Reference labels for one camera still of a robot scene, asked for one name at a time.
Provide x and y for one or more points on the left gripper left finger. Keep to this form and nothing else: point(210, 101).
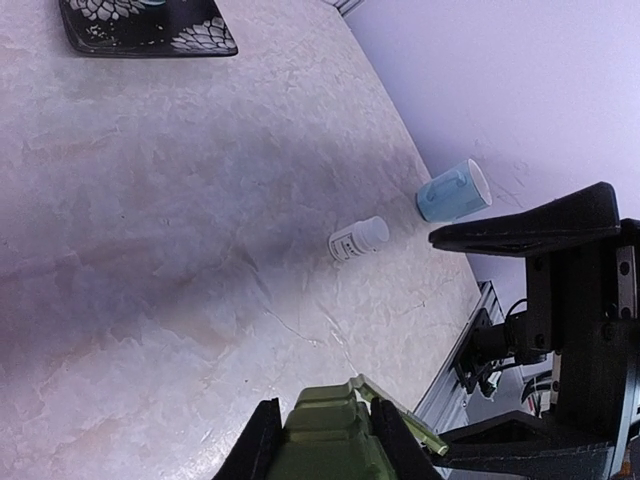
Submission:
point(255, 449)

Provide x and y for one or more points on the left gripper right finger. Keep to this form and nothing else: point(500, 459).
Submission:
point(405, 455)

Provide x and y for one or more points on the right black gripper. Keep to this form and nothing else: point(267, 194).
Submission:
point(585, 291)

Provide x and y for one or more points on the green three-compartment pill box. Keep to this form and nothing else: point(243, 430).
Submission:
point(329, 434)

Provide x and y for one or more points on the white pill bottle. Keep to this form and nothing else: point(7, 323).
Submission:
point(359, 238)

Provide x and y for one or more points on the light blue mug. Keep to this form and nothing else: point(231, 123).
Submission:
point(460, 191)

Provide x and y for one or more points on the black floral square plate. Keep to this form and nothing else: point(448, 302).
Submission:
point(147, 29)

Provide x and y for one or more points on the front aluminium rail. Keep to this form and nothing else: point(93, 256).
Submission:
point(443, 406)

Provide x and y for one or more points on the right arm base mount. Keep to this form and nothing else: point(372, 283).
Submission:
point(478, 360)

